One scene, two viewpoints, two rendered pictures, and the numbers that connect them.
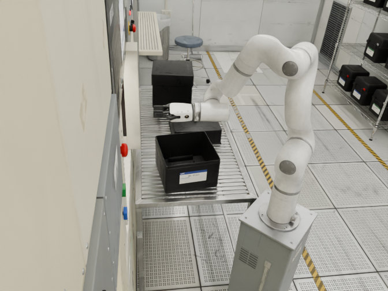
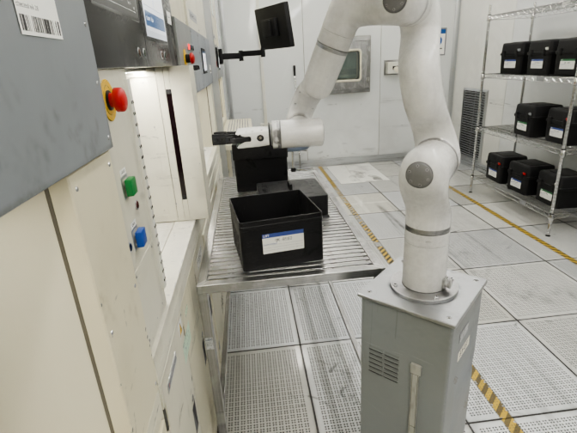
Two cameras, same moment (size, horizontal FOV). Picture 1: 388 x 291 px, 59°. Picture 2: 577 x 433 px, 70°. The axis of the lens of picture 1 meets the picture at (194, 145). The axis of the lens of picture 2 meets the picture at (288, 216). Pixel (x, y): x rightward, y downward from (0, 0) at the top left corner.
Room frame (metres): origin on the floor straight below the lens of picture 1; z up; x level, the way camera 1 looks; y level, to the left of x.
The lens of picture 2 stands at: (0.11, -0.14, 1.40)
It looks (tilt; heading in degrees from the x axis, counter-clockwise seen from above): 21 degrees down; 5
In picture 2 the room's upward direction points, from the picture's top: 3 degrees counter-clockwise
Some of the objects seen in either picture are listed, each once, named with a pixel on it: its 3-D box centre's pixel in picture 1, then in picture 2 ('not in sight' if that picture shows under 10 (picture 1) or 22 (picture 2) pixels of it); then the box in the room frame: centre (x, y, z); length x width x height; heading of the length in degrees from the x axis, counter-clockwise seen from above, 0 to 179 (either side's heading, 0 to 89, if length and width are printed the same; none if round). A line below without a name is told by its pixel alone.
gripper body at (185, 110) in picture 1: (182, 111); (254, 136); (1.36, 0.06, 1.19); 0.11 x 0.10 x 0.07; 97
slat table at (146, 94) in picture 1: (181, 176); (282, 281); (1.89, 0.07, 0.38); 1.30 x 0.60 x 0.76; 10
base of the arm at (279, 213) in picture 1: (283, 201); (425, 257); (1.19, -0.42, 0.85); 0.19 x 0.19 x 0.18
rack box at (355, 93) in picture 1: (368, 90); (529, 176); (3.81, -1.99, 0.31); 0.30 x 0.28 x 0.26; 10
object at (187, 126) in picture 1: (194, 123); (290, 196); (1.88, 0.01, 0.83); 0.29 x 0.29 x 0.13; 12
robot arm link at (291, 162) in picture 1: (290, 168); (427, 189); (1.16, -0.41, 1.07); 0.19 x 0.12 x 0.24; 152
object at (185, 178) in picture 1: (186, 160); (274, 227); (1.46, 0.04, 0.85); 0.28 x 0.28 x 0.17; 18
